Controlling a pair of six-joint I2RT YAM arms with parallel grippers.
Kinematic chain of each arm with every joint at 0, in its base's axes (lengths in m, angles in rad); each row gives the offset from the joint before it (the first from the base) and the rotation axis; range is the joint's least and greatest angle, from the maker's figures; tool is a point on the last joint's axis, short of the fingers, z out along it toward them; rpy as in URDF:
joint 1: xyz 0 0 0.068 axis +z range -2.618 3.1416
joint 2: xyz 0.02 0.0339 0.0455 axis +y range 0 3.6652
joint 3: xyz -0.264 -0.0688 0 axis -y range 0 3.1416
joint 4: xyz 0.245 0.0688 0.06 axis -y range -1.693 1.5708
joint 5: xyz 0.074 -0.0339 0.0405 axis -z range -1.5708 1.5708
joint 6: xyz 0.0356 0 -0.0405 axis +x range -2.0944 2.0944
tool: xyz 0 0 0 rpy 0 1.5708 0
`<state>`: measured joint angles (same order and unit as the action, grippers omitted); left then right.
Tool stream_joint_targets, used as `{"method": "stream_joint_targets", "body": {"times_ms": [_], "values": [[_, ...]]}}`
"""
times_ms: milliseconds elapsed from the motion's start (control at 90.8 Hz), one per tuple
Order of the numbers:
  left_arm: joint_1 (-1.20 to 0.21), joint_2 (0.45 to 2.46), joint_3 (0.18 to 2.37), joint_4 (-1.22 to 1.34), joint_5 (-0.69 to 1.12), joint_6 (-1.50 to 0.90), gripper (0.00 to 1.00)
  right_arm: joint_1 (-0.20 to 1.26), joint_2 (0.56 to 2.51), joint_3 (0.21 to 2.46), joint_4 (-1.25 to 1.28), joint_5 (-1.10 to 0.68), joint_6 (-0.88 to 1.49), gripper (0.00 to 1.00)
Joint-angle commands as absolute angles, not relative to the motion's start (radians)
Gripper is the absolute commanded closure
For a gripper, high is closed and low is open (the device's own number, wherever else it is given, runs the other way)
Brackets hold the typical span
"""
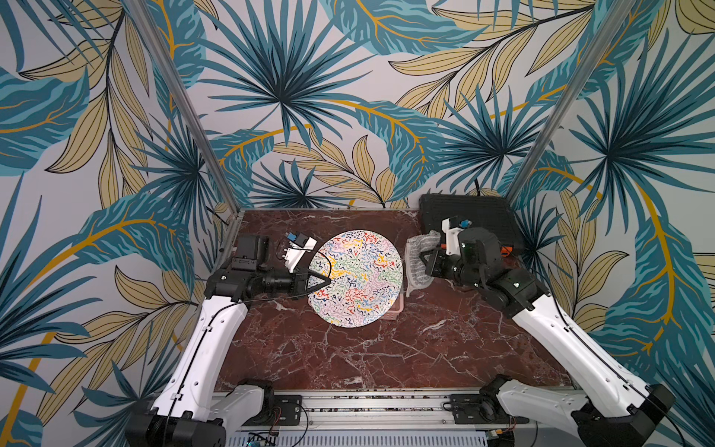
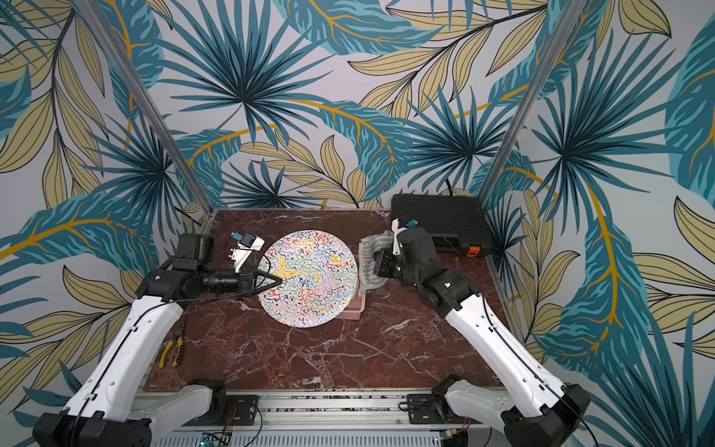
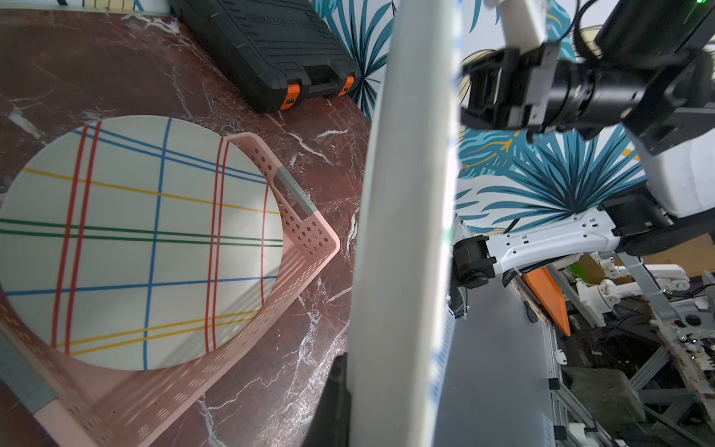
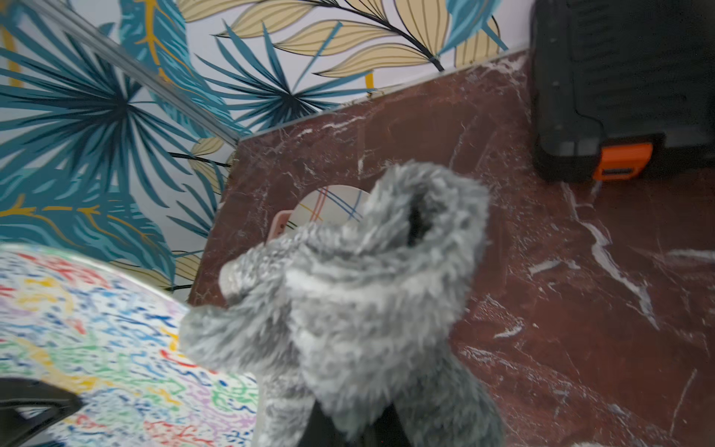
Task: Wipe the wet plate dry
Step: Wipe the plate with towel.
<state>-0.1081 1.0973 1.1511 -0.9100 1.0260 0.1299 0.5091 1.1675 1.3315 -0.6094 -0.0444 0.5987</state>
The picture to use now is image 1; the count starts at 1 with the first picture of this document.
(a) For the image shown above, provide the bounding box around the grey microfibre cloth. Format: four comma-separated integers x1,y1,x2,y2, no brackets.
404,230,441,297

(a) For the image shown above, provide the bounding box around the colourful squiggle pattern plate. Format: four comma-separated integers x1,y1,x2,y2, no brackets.
308,230,404,328

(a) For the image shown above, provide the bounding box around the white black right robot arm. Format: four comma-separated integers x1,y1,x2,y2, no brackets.
419,222,675,446

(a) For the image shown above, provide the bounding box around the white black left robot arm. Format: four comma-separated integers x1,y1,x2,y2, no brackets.
125,233,331,446

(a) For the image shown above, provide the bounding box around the black plastic tool case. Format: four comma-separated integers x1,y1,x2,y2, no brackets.
418,194,526,256

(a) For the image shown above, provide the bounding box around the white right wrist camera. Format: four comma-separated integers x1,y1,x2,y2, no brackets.
441,216,471,255

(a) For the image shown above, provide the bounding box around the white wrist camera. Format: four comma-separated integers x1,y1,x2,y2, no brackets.
284,233,317,273
441,216,471,255

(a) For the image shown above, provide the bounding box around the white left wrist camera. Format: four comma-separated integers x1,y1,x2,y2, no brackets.
284,233,317,273

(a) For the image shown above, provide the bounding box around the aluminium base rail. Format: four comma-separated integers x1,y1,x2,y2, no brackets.
211,388,616,447

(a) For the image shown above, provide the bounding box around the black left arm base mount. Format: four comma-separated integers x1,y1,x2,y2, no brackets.
243,395,305,428

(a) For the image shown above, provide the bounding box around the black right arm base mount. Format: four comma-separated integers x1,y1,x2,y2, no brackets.
441,394,530,428

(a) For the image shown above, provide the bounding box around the aluminium corner post left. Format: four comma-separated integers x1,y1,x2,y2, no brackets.
125,0,241,218

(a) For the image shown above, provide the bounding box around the aluminium corner post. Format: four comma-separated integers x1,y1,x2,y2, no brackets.
506,0,636,206
125,0,241,218

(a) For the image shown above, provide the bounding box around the aluminium corner post right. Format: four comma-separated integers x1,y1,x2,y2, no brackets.
506,0,636,206

